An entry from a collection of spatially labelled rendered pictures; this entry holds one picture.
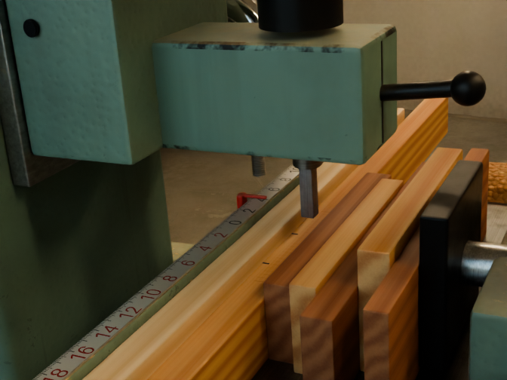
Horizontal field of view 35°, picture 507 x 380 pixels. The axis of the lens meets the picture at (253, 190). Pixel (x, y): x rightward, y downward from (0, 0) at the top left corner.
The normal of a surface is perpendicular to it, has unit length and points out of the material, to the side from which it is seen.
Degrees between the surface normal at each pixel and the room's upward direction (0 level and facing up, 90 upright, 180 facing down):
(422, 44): 90
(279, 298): 90
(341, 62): 90
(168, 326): 0
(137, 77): 90
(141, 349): 0
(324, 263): 0
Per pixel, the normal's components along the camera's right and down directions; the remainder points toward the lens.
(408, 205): -0.07, -0.93
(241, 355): 0.90, 0.10
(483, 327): -0.43, 0.35
